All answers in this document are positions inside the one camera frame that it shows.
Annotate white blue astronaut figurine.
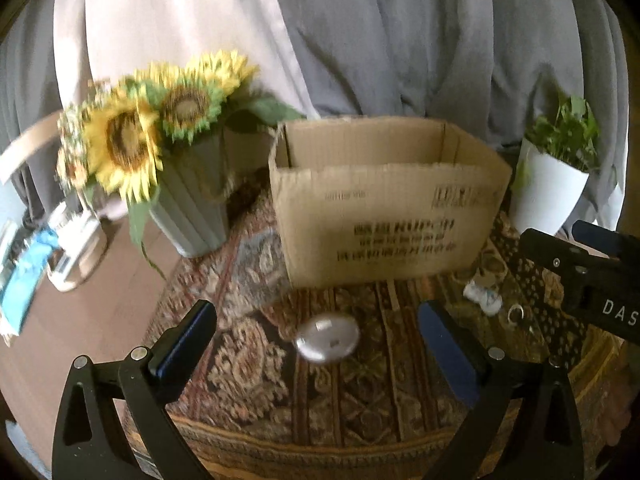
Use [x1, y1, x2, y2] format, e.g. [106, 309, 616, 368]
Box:
[463, 273, 503, 316]

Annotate grey oval stone toy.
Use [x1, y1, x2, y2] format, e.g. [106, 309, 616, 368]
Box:
[294, 312, 360, 365]

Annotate white ribbed plant pot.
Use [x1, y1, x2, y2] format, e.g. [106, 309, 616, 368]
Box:
[509, 139, 589, 235]

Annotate green potted plant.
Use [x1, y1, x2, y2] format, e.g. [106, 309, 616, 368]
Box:
[511, 93, 600, 192]

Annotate patterned brown rug cloth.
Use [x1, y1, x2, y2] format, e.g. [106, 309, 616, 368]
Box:
[145, 172, 620, 479]

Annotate grey draped blanket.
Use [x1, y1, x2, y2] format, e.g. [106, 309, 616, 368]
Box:
[1, 0, 629, 229]

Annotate grey ribbed vase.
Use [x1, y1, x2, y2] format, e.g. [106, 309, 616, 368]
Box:
[151, 132, 229, 258]

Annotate brown cardboard box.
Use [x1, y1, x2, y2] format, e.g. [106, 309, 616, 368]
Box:
[269, 116, 511, 288]

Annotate yellow sunflower bouquet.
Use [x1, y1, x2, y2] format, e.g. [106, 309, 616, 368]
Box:
[56, 50, 302, 248]

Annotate key with ring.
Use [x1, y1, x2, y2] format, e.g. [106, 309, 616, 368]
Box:
[506, 304, 533, 330]

